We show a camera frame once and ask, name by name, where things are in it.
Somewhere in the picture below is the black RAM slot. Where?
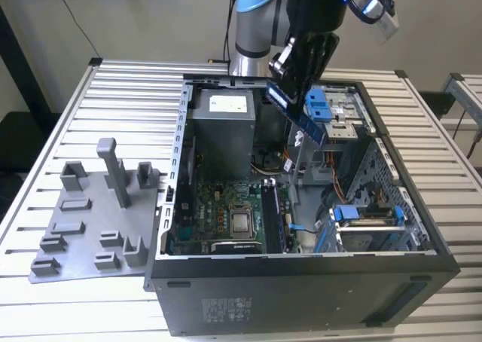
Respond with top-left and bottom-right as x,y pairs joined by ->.
262,186 -> 278,253

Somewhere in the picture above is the blue drive bay latch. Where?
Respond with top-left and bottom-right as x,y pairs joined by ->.
304,89 -> 333,124

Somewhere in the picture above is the grey metal drive cage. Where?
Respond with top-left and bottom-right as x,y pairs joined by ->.
285,87 -> 372,187

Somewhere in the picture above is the black block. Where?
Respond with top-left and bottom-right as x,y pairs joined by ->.
418,90 -> 456,118

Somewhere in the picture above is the grey power supply unit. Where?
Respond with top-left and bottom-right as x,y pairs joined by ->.
188,89 -> 257,181

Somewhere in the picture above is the hard disk in blue carrier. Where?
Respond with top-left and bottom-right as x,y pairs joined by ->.
329,204 -> 407,253

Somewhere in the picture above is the CPU socket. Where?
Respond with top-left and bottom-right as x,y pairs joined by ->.
224,203 -> 261,242

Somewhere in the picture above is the green motherboard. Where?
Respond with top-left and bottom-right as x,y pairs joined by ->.
165,179 -> 302,255

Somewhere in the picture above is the silver CPU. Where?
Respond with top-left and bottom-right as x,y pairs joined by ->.
230,212 -> 254,236

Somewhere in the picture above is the black expansion card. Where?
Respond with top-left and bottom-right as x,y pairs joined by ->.
209,240 -> 264,255

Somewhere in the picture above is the black PC case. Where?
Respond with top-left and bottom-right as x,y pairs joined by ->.
145,72 -> 462,337

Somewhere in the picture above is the grey plastic parts rack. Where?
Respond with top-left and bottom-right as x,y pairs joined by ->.
28,137 -> 169,285

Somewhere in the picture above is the black stand with round base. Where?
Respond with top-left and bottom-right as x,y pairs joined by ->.
0,5 -> 63,192

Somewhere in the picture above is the thick black camera cable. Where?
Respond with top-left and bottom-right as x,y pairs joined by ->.
346,0 -> 395,23

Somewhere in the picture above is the small silver wrist camera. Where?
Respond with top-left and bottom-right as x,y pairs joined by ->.
269,36 -> 297,82

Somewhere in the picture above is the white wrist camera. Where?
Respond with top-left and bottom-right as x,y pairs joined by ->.
361,0 -> 400,45

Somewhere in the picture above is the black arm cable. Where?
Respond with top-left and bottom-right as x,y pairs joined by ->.
222,0 -> 243,63

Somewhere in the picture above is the aluminium frame table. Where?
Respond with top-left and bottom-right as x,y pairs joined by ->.
438,72 -> 482,132

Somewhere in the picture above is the orange wire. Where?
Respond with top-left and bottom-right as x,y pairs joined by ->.
325,150 -> 349,204

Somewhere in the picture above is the blue wire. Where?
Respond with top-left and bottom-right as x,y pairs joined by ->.
288,223 -> 319,234

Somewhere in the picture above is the thin black cable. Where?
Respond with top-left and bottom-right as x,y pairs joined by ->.
50,0 -> 102,60

